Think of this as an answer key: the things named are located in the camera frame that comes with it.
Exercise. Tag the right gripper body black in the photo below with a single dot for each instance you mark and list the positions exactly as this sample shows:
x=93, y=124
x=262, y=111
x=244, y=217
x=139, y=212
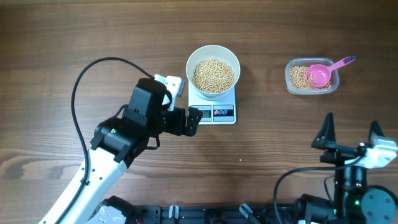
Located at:
x=337, y=157

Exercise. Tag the pink measuring scoop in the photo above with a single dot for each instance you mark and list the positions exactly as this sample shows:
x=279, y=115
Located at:
x=319, y=75

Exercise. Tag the white digital kitchen scale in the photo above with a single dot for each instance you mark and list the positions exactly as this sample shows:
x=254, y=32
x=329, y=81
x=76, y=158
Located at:
x=216, y=111

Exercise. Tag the soybeans in white bowl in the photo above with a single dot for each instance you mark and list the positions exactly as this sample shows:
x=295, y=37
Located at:
x=213, y=76

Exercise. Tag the white bowl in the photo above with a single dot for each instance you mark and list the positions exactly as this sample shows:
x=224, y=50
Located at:
x=208, y=52

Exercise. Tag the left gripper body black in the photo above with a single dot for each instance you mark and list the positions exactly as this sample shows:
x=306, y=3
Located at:
x=173, y=122

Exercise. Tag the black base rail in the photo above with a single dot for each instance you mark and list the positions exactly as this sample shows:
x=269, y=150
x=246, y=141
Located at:
x=117, y=210

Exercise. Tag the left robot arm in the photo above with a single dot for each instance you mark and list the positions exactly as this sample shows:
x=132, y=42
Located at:
x=115, y=145

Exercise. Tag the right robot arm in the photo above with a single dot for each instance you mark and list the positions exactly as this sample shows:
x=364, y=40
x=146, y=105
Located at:
x=354, y=200

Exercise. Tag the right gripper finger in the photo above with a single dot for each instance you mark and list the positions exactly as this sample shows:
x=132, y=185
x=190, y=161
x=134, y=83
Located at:
x=325, y=139
x=375, y=130

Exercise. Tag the clear plastic container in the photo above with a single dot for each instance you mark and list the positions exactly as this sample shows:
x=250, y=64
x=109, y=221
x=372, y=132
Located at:
x=306, y=62

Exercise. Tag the pile of soybeans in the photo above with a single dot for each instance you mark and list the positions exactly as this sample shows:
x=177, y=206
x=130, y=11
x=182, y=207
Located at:
x=299, y=79

